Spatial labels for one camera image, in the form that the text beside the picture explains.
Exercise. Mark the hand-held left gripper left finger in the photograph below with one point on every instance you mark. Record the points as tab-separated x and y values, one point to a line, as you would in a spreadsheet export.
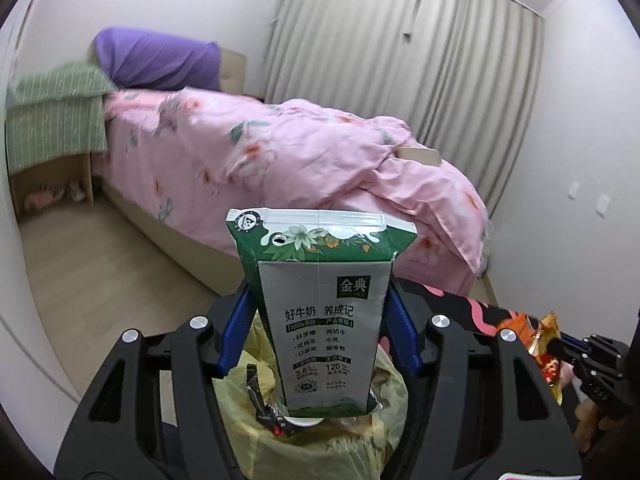
237	330

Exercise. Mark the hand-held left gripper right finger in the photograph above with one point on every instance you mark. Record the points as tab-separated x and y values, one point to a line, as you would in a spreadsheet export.
400	330

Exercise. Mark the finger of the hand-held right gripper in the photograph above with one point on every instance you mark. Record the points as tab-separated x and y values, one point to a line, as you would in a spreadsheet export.
565	350
580	340

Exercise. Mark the yellow red snack packet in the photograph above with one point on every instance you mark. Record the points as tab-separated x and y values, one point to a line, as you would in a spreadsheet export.
547	365

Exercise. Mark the orange snack packet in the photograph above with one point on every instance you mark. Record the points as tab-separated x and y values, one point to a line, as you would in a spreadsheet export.
517	327

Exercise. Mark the green white milk carton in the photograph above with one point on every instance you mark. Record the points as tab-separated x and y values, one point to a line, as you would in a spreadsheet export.
320	310

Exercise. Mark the black rug with pink pattern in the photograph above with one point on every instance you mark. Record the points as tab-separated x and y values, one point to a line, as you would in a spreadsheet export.
465	310

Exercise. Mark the black red crumpled wrapper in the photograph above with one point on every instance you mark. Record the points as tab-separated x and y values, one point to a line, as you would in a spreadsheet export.
260	400

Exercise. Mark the beige bed base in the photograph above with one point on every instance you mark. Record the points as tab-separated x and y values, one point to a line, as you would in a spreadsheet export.
175	245

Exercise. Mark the pink floral duvet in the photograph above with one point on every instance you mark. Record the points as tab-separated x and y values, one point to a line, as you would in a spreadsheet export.
300	160

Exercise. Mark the wooden nightstand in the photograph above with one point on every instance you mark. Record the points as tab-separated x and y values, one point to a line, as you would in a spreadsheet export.
85	180

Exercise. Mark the beige pleated curtain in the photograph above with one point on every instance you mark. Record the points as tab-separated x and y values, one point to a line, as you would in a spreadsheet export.
400	60

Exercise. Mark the purple pillow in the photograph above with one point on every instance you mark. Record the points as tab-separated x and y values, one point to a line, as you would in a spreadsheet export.
155	62

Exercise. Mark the green striped cloth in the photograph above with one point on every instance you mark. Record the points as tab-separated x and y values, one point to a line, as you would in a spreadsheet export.
50	110

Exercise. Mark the white wall socket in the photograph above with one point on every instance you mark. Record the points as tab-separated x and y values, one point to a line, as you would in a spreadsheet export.
603	205
573	190

